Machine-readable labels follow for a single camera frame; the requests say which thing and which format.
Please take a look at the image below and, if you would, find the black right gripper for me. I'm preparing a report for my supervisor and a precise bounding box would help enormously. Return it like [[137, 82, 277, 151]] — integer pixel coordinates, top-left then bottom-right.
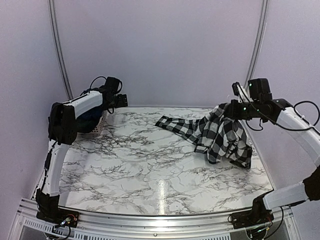
[[224, 98, 262, 120]]

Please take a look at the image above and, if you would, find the black white plaid shirt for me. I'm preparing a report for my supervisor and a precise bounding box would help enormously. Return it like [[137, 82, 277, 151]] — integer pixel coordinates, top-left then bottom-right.
[[155, 103, 253, 170]]

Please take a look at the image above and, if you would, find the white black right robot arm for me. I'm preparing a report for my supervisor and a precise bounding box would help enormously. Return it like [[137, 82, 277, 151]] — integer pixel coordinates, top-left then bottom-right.
[[226, 78, 320, 228]]

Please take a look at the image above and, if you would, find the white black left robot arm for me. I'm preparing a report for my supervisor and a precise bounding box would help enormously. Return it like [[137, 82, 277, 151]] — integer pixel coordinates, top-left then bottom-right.
[[35, 76, 128, 226]]

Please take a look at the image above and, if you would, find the pink perforated laundry basket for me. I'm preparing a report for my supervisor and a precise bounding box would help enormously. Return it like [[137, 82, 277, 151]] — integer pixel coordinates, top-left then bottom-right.
[[87, 111, 108, 135]]

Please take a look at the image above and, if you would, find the dark blue green clothes pile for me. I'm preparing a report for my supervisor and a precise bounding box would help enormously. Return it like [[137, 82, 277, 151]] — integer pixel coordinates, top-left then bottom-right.
[[76, 106, 104, 134]]

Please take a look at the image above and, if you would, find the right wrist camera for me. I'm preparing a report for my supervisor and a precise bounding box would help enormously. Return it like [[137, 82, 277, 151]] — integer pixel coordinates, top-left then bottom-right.
[[232, 82, 250, 103]]

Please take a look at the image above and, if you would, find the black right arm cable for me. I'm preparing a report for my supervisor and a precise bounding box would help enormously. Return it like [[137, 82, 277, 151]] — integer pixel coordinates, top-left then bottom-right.
[[246, 100, 320, 132]]

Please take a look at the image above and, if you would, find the right aluminium frame post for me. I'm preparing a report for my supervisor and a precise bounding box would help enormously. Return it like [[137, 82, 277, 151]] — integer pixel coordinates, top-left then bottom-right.
[[245, 0, 270, 87]]

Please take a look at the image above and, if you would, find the aluminium frame post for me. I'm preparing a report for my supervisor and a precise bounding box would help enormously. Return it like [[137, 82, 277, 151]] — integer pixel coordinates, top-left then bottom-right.
[[47, 0, 73, 100], [245, 0, 270, 87]]

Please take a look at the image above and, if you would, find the left aluminium frame post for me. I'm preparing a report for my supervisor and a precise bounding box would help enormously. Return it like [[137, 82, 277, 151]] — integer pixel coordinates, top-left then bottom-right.
[[47, 0, 73, 100]]

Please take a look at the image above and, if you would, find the front aluminium table rail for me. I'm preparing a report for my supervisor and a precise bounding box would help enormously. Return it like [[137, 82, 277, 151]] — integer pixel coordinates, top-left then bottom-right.
[[8, 198, 301, 240]]

